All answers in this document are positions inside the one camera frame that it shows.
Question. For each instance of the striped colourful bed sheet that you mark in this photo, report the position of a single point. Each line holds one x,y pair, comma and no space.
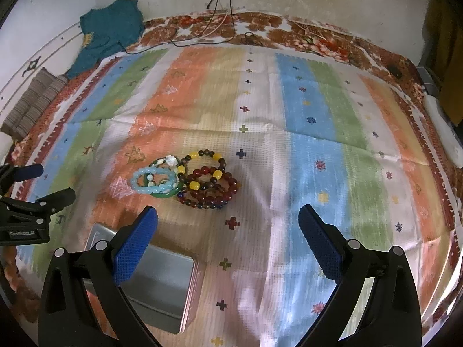
293,130

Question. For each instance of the silver metal tin box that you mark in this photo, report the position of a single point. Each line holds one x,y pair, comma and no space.
165,289

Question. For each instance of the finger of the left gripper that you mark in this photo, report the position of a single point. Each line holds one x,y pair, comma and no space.
9,174
13,210

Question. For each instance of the green jade bangle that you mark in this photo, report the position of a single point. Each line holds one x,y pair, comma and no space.
162,184

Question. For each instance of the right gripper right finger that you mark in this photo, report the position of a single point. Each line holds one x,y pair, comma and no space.
392,316

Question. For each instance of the teal knitted sweater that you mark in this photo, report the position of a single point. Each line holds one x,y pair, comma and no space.
106,32

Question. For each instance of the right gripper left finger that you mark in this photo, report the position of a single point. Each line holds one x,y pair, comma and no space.
83,303

